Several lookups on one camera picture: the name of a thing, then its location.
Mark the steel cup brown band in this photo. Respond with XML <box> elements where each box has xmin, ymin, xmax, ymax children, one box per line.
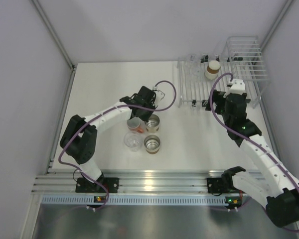
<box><xmin>145</xmin><ymin>114</ymin><xmax>160</xmax><ymax>133</ymax></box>
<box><xmin>144</xmin><ymin>134</ymin><xmax>161</xmax><ymax>154</ymax></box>
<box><xmin>205</xmin><ymin>60</ymin><xmax>221</xmax><ymax>80</ymax></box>

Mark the clear plastic cup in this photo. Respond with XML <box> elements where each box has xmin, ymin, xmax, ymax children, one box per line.
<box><xmin>124</xmin><ymin>131</ymin><xmax>142</xmax><ymax>152</ymax></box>
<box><xmin>186</xmin><ymin>54</ymin><xmax>203</xmax><ymax>81</ymax></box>

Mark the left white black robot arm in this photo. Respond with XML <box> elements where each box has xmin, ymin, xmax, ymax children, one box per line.
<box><xmin>60</xmin><ymin>86</ymin><xmax>158</xmax><ymax>192</ymax></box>

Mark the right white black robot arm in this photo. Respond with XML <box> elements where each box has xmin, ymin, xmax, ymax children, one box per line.
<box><xmin>206</xmin><ymin>90</ymin><xmax>299</xmax><ymax>232</ymax></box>

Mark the orange white ceramic mug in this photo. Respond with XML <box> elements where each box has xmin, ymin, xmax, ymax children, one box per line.
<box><xmin>127</xmin><ymin>117</ymin><xmax>144</xmax><ymax>133</ymax></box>

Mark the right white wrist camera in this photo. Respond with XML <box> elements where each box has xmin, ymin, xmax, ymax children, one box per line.
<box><xmin>226</xmin><ymin>79</ymin><xmax>246</xmax><ymax>95</ymax></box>

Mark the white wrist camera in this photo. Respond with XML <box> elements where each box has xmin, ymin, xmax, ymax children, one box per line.
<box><xmin>226</xmin><ymin>79</ymin><xmax>246</xmax><ymax>95</ymax></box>
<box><xmin>152</xmin><ymin>86</ymin><xmax>165</xmax><ymax>107</ymax></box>

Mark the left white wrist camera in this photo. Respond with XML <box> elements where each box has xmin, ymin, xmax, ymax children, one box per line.
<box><xmin>152</xmin><ymin>86</ymin><xmax>165</xmax><ymax>107</ymax></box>

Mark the white wire dish rack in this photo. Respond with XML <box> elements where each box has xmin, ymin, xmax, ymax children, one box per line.
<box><xmin>177</xmin><ymin>36</ymin><xmax>270</xmax><ymax>108</ymax></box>

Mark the aluminium mounting rail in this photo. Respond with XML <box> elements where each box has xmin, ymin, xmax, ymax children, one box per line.
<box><xmin>33</xmin><ymin>169</ymin><xmax>299</xmax><ymax>195</ymax></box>

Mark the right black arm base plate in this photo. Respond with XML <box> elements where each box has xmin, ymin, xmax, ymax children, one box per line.
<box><xmin>206</xmin><ymin>178</ymin><xmax>226</xmax><ymax>196</ymax></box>

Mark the grey slotted cable duct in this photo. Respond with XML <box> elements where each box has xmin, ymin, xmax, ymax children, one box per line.
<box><xmin>41</xmin><ymin>195</ymin><xmax>241</xmax><ymax>206</ymax></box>

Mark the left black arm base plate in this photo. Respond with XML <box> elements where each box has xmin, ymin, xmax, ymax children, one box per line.
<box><xmin>75</xmin><ymin>177</ymin><xmax>119</xmax><ymax>193</ymax></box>

